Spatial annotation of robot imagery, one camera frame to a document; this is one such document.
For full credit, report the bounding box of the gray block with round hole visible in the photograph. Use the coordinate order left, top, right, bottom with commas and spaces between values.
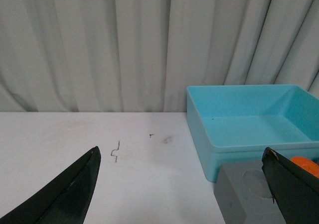
214, 160, 286, 224

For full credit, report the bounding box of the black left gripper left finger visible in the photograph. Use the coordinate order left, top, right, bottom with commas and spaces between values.
0, 146, 101, 224

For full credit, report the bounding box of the light blue plastic box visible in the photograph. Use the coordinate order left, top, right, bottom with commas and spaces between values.
186, 85, 319, 182

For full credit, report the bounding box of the white pleated curtain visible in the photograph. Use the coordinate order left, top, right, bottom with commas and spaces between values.
0, 0, 319, 112

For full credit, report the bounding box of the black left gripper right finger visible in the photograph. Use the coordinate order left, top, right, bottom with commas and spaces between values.
262, 147, 319, 224

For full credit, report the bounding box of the orange cylinder with white numbers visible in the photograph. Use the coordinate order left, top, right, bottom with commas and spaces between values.
291, 156, 319, 178

